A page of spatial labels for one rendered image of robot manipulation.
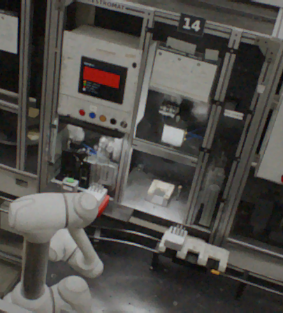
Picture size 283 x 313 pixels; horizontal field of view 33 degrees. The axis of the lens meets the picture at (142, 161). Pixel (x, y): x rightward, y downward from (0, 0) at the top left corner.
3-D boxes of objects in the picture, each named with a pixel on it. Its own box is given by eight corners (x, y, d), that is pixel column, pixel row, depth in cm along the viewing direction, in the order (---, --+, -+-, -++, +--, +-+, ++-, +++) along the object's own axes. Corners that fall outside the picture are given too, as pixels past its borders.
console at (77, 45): (54, 114, 258) (61, 31, 235) (76, 97, 282) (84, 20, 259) (127, 136, 251) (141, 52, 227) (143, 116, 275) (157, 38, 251)
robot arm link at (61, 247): (52, 236, 236) (73, 252, 236) (36, 256, 222) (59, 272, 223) (61, 223, 230) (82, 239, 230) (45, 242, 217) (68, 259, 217)
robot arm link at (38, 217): (52, 330, 215) (2, 338, 207) (47, 299, 226) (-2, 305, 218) (72, 214, 167) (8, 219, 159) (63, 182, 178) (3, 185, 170)
